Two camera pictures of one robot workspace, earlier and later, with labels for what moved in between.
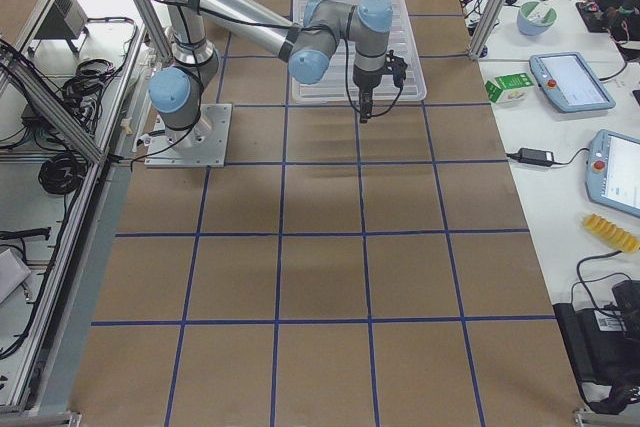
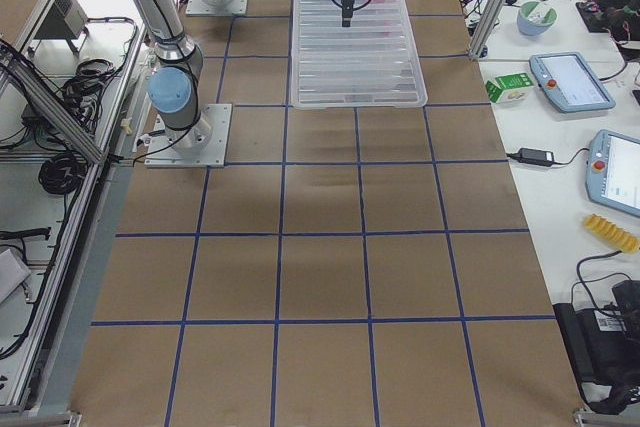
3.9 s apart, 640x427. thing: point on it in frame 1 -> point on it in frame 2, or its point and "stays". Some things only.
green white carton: (509, 88) stays
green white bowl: (534, 18) stays
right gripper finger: (366, 104) -> (347, 2)
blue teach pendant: (612, 172) stays
